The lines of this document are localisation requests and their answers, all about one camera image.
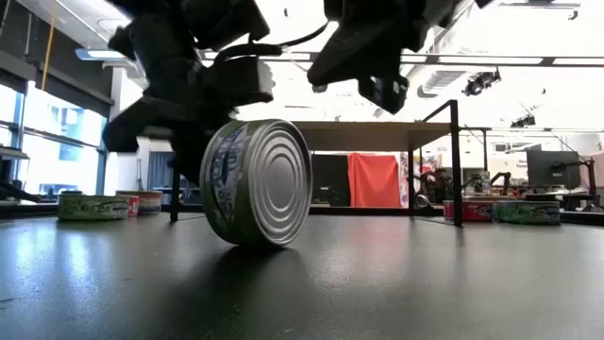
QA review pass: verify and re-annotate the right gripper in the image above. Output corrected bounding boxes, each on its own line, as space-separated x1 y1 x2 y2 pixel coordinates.
307 0 466 87

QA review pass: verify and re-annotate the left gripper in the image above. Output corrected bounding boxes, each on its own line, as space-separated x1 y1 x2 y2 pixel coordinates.
101 0 273 186

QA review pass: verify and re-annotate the pink label seafood can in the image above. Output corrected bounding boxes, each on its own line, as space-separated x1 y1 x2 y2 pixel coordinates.
115 189 164 216

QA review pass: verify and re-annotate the gold-lid green label can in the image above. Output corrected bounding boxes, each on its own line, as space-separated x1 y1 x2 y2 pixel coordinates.
57 193 132 222

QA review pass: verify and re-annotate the green-blue label tuna can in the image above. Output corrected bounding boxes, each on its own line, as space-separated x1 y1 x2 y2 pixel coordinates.
199 118 313 248
494 199 562 226

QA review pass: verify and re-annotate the wooden shelf with black legs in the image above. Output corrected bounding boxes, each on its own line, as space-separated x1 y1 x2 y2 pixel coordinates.
169 98 464 229

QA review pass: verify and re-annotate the blue curtain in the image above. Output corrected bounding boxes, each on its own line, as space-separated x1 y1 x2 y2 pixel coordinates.
147 151 176 191

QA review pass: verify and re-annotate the black window blind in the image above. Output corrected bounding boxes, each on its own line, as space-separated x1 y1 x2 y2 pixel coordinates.
0 49 115 119

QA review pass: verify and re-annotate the long ceiling light strip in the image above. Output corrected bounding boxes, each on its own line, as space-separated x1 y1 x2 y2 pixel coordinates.
75 48 604 67

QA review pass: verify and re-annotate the colourful patterned cloth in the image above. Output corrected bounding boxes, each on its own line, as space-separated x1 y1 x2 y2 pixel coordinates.
400 151 444 207

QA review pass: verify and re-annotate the orange hanging cloth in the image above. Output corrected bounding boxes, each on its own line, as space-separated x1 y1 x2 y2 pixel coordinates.
347 152 403 209

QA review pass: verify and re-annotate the black partition panel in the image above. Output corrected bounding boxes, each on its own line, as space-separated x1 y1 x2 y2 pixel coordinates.
310 153 350 208

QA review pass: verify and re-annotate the black computer monitor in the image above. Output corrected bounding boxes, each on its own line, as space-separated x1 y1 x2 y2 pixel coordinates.
526 150 581 190

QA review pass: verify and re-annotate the black table mat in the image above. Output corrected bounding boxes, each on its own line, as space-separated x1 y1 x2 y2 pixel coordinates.
0 212 604 340

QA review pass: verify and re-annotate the pink hanging cloth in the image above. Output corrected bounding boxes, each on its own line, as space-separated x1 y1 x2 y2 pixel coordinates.
579 151 604 190

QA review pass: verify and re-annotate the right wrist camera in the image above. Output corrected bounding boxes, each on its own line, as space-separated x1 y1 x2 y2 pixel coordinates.
357 74 411 116

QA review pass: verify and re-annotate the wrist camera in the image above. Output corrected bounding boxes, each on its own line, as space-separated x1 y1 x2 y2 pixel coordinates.
357 74 411 116
201 55 277 107

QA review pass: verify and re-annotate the silver ventilation duct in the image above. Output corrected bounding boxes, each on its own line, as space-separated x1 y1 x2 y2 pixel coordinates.
417 70 468 99

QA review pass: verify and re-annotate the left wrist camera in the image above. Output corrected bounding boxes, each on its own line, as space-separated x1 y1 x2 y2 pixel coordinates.
201 55 277 107

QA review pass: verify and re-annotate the yellow hanging cable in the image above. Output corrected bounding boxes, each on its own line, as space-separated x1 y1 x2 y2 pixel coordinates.
41 0 59 92

